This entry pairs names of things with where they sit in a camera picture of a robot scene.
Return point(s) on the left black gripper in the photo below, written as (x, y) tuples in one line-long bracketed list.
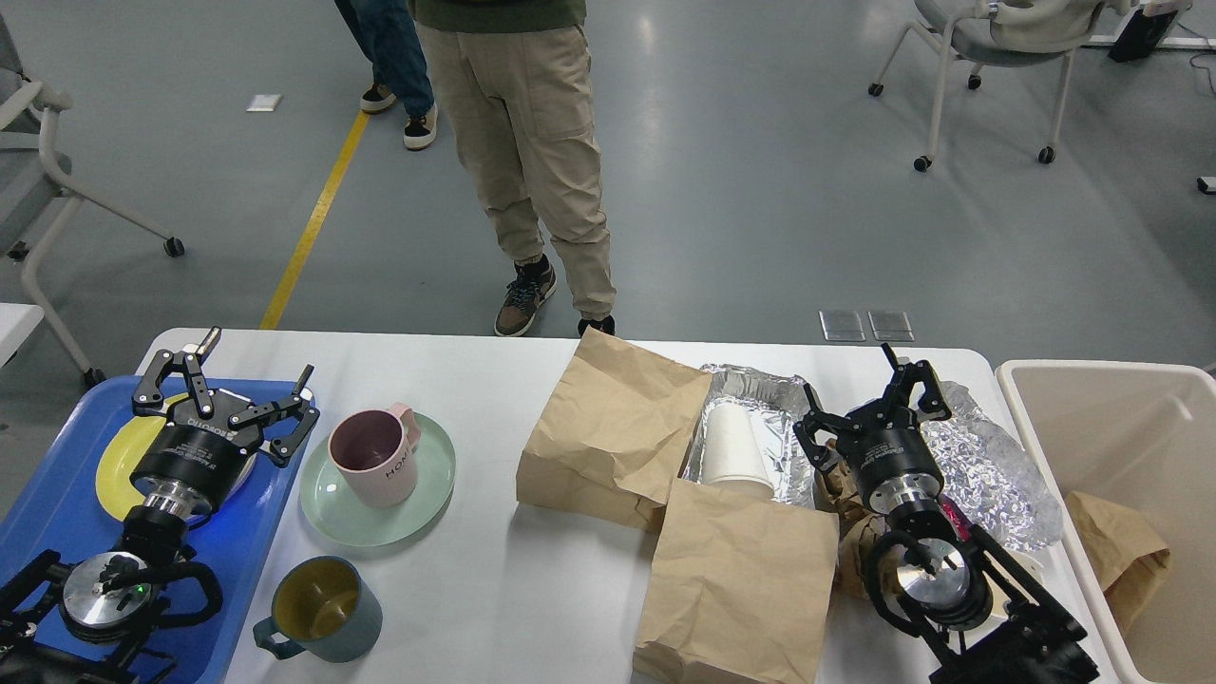
[(195, 461)]

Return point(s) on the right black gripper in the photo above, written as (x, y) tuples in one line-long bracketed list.
[(882, 444)]

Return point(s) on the light green plate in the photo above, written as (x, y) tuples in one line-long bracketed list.
[(329, 504)]

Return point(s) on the pink mug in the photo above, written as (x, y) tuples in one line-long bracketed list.
[(374, 451)]

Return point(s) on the blue-grey mug yellow inside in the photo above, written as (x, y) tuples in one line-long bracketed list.
[(322, 606)]

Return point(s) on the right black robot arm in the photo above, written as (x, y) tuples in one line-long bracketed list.
[(934, 574)]

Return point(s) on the crumpled brown paper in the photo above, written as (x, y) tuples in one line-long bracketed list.
[(859, 529)]

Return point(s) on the aluminium foil tray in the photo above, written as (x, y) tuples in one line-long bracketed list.
[(773, 404)]

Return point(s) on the crumpled aluminium foil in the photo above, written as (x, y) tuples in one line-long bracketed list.
[(988, 475)]

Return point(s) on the yellow plate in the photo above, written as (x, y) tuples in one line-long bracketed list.
[(113, 489)]

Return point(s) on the white paper cup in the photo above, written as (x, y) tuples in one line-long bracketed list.
[(731, 458)]

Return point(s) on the blue plastic tray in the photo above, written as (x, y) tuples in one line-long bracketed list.
[(142, 532)]

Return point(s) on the lower brown paper bag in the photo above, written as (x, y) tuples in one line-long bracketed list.
[(739, 590)]

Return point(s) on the brown paper bag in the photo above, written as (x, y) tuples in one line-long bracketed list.
[(739, 590), (613, 435)]

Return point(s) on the upper brown paper bag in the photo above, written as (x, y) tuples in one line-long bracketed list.
[(613, 435)]

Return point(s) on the beige plastic bin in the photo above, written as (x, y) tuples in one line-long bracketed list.
[(1141, 435)]

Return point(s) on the brown bag in bin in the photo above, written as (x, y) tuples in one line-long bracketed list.
[(1130, 560)]

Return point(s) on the left white office chair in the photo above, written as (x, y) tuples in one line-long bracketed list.
[(40, 194)]

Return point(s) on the white office chair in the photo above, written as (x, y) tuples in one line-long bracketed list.
[(1000, 34), (40, 194)]

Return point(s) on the right white office chair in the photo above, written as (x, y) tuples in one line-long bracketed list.
[(1000, 34)]

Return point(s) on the person in blue jeans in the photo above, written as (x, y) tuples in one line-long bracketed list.
[(385, 33)]

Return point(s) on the person in khaki trousers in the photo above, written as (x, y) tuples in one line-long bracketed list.
[(515, 80)]

